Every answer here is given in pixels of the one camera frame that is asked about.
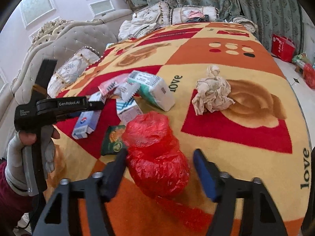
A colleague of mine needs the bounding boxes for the green snack packet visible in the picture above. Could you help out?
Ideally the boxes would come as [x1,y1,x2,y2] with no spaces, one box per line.
[101,125,128,156]

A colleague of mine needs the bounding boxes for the white foil wrapper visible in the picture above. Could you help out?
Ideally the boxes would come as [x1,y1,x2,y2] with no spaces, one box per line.
[119,82,138,102]

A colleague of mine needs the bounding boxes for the beige tasselled pillow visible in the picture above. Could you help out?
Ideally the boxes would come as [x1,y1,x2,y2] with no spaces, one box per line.
[132,1,171,27]

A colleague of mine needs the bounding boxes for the person's left forearm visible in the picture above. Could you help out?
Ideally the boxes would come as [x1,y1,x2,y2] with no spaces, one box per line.
[0,161,33,227]

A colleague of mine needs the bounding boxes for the green snack bags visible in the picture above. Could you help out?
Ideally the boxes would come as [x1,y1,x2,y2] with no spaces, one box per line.
[292,53,309,67]

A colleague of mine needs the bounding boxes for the crumpled white tissue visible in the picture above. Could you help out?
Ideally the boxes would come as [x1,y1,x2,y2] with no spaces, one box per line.
[192,65,235,116]

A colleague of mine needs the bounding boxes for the white blue striped box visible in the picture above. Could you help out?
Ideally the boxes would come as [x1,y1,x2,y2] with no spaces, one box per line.
[116,98,144,126]

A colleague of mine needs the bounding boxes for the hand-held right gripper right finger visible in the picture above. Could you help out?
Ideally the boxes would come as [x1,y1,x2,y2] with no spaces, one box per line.
[193,149,288,236]

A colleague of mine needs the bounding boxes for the red orange printed blanket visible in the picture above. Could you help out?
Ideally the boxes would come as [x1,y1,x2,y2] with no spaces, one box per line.
[45,22,312,236]

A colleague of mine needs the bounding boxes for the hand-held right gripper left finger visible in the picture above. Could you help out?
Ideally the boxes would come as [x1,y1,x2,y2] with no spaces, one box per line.
[32,149,128,236]

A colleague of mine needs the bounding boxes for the white teal tissue pack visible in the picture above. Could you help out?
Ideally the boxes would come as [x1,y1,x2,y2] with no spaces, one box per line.
[127,70,176,111]

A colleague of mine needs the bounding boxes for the pink and dark clothes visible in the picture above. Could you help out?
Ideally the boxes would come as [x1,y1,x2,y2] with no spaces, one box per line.
[186,10,209,22]

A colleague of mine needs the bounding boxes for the white folded bedding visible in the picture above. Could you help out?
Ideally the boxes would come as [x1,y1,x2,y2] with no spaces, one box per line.
[118,20,158,41]

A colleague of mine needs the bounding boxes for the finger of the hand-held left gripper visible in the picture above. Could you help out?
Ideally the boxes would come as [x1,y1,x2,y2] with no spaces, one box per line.
[86,100,105,111]
[55,111,84,124]

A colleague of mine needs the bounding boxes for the floral embroidered pillow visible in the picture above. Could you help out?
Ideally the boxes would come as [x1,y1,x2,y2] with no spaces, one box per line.
[171,5,219,25]

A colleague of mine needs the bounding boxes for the grey tufted headboard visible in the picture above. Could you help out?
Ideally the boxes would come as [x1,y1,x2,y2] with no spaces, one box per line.
[11,9,133,109]

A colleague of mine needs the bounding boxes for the green patterned curtain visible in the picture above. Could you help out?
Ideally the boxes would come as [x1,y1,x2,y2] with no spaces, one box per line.
[114,0,303,52]

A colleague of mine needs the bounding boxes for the pink plastic packet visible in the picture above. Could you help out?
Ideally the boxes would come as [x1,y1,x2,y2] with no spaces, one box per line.
[98,75,128,96]

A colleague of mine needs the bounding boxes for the red box by curtain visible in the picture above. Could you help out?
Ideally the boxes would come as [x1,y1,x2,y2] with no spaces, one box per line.
[271,34,296,62]

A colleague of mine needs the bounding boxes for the blue and white box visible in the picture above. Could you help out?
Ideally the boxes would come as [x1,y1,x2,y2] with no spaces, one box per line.
[71,110,102,140]

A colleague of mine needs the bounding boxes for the striped blue embroidered pillow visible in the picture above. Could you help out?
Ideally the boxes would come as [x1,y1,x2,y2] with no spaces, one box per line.
[47,47,100,97]

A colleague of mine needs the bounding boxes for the small patterned cushion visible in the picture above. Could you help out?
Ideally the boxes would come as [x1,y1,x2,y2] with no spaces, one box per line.
[231,17,258,33]

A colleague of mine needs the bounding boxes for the red plastic shopping bag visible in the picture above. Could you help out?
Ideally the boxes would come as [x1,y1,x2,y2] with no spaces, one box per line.
[303,63,315,89]

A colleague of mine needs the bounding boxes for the small white box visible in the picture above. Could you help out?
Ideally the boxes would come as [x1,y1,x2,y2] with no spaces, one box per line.
[87,91,107,104]

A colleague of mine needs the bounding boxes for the person's left hand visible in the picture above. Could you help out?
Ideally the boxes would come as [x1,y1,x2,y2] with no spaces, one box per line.
[5,125,61,197]

